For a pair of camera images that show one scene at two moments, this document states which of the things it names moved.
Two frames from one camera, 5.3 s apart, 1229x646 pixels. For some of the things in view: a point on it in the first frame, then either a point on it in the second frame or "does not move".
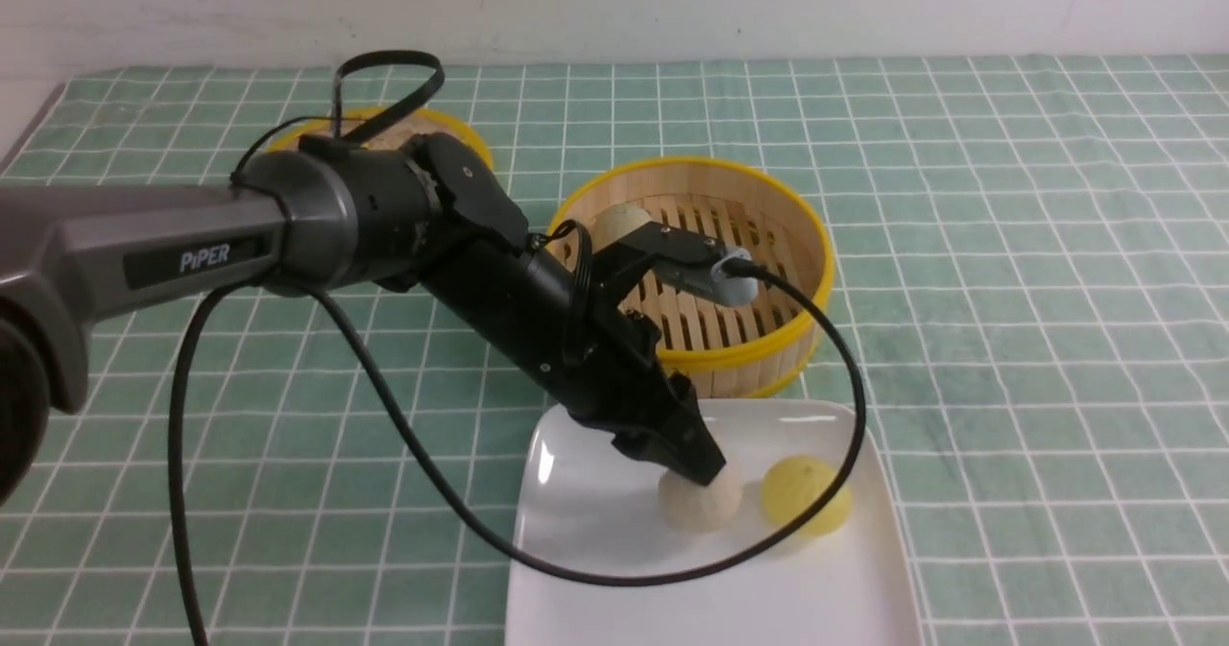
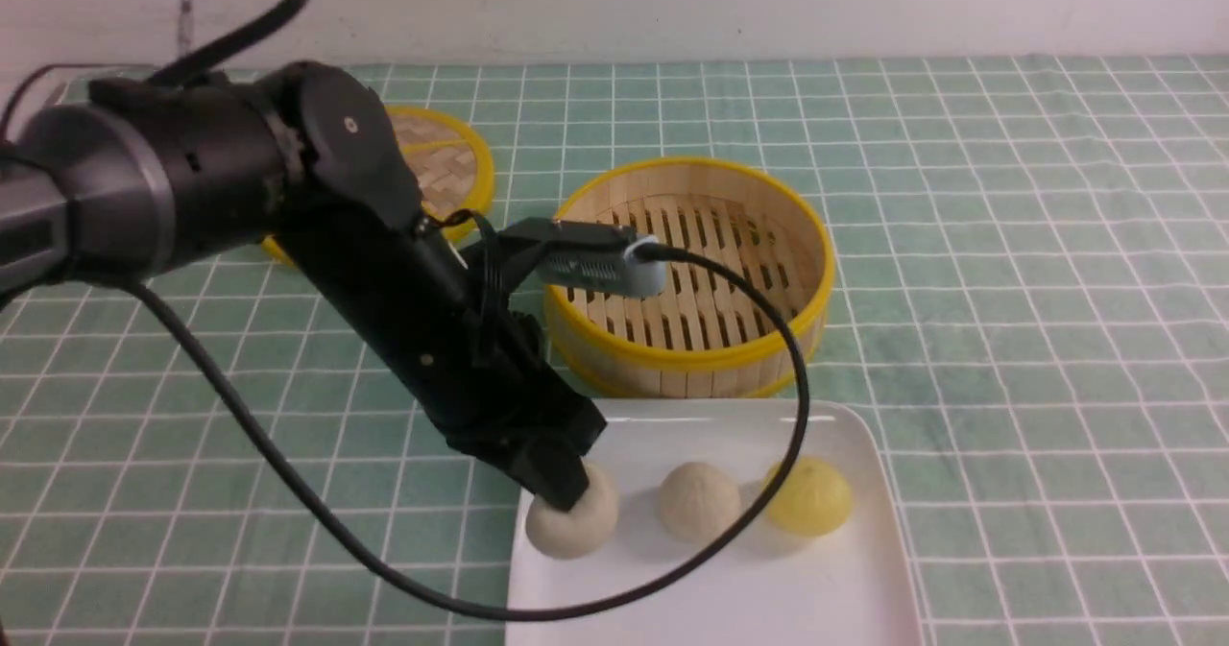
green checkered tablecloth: [1028, 290] does not move
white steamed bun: [615, 223] -> [564, 535]
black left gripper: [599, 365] -> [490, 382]
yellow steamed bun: [793, 485] does not move
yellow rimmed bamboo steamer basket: [732, 351] does not move
